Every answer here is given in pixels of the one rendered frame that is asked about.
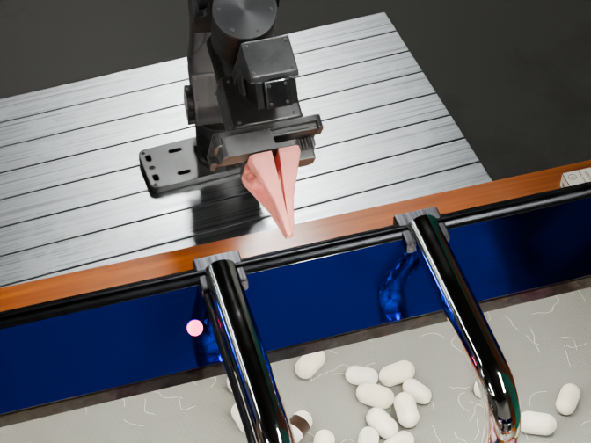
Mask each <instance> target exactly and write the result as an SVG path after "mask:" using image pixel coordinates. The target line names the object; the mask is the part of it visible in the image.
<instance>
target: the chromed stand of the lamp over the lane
mask: <svg viewBox="0 0 591 443"><path fill-rule="evenodd" d="M440 217H441V215H440V213H439V211H438V209H437V207H429V208H424V209H421V210H416V211H412V212H408V213H404V214H397V215H394V217H393V225H397V226H404V225H408V226H407V229H408V230H406V231H403V233H402V238H403V242H404V249H405V253H412V252H416V254H417V256H418V258H419V260H420V262H421V264H422V267H423V269H424V271H425V273H426V275H427V277H428V279H429V282H430V284H431V286H432V288H433V290H434V292H435V294H436V297H437V299H438V301H439V303H440V304H441V307H442V309H443V311H444V314H445V316H446V317H447V319H448V321H449V324H450V326H451V329H452V331H453V332H454V334H455V336H456V339H457V341H458V344H459V345H460V347H461V349H462V351H463V354H464V356H465V358H466V360H467V362H468V364H469V366H470V368H471V371H472V372H473V375H474V377H475V379H476V382H477V385H478V389H479V392H480V395H481V399H482V403H483V408H484V414H485V425H484V430H483V435H482V439H481V443H518V441H519V437H520V432H521V417H522V414H521V405H520V399H519V395H518V391H517V387H516V384H515V381H514V376H513V374H512V371H511V368H510V366H509V365H508V363H507V359H506V357H505V355H504V353H503V351H502V350H501V348H500V345H499V343H498V341H497V339H496V337H495V336H494V334H493V331H492V329H491V327H490V325H489V323H488V322H487V320H486V318H485V315H484V313H483V311H482V309H481V308H480V306H479V304H478V301H477V299H476V297H475V295H474V293H473V292H472V290H471V287H470V285H469V283H468V281H467V279H466V278H465V276H464V274H463V271H462V269H461V267H460V265H459V264H458V262H457V260H456V257H455V255H454V253H453V251H452V250H451V248H450V246H449V239H450V233H449V231H448V229H447V227H446V225H445V223H443V222H442V223H439V222H438V221H437V220H436V218H440ZM240 261H242V259H241V257H240V254H239V252H238V251H228V252H224V253H220V254H215V255H212V256H207V257H204V258H196V259H194V260H193V269H194V270H195V271H201V270H205V271H204V276H200V277H199V286H200V291H201V298H202V299H203V301H204V303H205V306H206V309H207V312H208V317H209V320H210V322H211V326H212V329H213V332H214V334H215V340H216V343H217V345H218V348H219V351H220V354H221V357H222V360H223V364H224V368H225V371H226V374H227V376H228V379H229V382H230V387H231V390H232V393H233V396H234V399H235V402H236V405H237V409H238V413H239V416H240V418H241V421H242V424H243V427H244V432H245V436H246V438H247V442H248V443H256V442H257V443H296V441H295V437H294V434H293V430H292V427H291V424H290V421H289V418H288V413H287V411H286V408H285V405H284V402H283V400H282V397H281V393H280V391H279V388H278V385H277V382H276V380H275V377H274V372H273V369H272V367H271V365H270V362H269V359H268V357H267V354H266V349H265V347H264V344H263V341H262V338H261V336H260V334H259V329H258V326H257V324H256V321H255V318H254V315H253V313H252V309H251V306H250V303H249V301H248V298H247V295H246V292H245V290H247V289H248V288H249V280H248V277H247V274H246V271H245V269H244V268H243V267H239V268H237V265H236V264H235V263H237V262H240ZM211 300H212V301H211ZM217 319H218V320H217ZM220 328H221V329H220ZM226 347H227V348H226ZM227 350H228V351H227ZM233 369H234V370H233ZM234 372H235V373H234ZM236 377H237V378H236ZM240 391H241V392H240ZM241 394H242V395H241ZM243 399H244V400H243ZM247 413H248V414H247ZM248 416H249V417H248ZM250 421H251V422H250ZM254 436H255V437H254Z"/></svg>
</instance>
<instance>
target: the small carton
mask: <svg viewBox="0 0 591 443"><path fill-rule="evenodd" d="M586 182H591V168H586V169H582V170H577V171H570V172H567V173H563V174H562V178H561V182H560V187H561V188H563V187H567V186H571V185H578V184H583V183H586Z"/></svg>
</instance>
